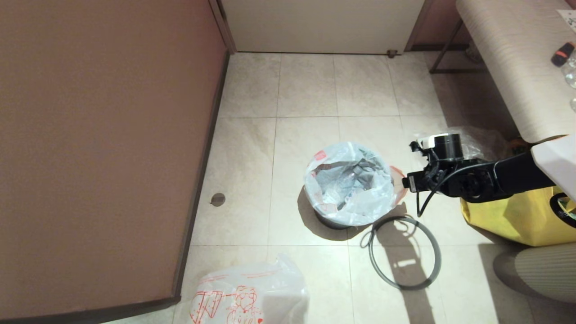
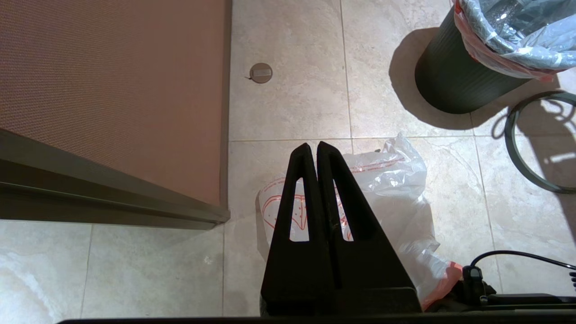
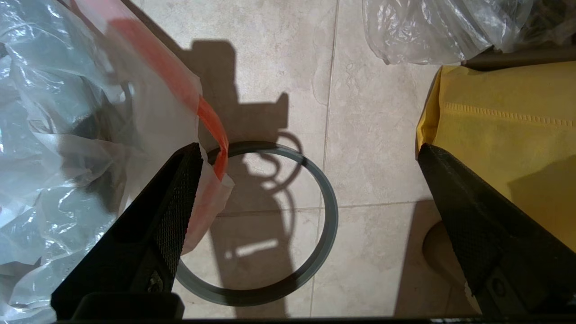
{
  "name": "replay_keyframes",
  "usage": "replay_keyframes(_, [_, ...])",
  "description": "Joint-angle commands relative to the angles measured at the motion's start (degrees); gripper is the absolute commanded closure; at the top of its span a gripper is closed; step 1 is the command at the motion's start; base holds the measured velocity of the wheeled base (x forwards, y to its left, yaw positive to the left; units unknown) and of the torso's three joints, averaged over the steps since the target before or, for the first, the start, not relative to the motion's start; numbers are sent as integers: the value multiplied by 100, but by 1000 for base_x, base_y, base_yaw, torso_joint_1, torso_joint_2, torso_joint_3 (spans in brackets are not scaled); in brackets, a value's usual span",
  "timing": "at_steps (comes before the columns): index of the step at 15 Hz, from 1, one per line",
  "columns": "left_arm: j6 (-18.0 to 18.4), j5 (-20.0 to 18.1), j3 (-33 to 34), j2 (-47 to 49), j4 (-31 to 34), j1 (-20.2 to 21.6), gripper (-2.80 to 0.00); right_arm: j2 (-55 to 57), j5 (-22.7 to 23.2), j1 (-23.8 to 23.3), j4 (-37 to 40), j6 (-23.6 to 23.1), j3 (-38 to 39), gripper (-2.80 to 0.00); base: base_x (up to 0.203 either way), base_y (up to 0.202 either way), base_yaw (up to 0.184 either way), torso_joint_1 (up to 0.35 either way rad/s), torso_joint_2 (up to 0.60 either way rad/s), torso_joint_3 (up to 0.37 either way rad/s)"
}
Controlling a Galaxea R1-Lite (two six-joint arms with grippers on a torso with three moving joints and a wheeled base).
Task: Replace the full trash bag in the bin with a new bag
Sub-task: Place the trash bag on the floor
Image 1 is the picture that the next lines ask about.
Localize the black round trash bin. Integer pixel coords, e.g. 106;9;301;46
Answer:
313;205;376;231

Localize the white plastic bag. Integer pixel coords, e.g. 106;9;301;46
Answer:
304;142;408;227

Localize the grey bin retaining ring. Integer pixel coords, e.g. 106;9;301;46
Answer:
368;216;442;291

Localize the clear crumpled plastic bag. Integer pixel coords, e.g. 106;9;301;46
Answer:
414;127;511;162

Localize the yellow fabric bag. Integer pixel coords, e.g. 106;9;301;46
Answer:
460;184;576;247

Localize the new white red-printed bag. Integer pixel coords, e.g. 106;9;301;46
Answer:
173;253;311;324

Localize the beige ribbed round ottoman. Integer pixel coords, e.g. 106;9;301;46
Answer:
493;245;576;303

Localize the clear plastic bottle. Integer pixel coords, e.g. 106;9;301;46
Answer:
562;49;576;90

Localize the black orange marker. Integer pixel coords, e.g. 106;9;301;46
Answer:
551;42;576;68

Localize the white door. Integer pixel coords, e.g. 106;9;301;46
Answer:
220;0;426;55

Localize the white printed paper sheet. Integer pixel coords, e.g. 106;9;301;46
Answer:
556;9;576;34

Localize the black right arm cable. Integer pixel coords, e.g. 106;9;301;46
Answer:
415;160;495;218

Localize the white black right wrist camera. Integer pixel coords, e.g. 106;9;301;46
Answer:
409;133;464;162

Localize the dark metal table leg frame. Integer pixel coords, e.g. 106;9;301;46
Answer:
430;18;486;75

